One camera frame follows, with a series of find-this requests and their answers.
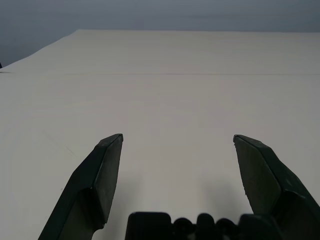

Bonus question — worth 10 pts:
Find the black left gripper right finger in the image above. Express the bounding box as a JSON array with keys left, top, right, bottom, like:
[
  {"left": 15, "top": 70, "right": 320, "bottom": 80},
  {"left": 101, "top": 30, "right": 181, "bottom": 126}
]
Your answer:
[{"left": 233, "top": 134, "right": 320, "bottom": 240}]

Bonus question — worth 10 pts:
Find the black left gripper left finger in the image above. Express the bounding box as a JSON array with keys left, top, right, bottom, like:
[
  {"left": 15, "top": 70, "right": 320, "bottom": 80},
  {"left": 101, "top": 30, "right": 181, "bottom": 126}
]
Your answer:
[{"left": 37, "top": 133, "right": 124, "bottom": 240}]

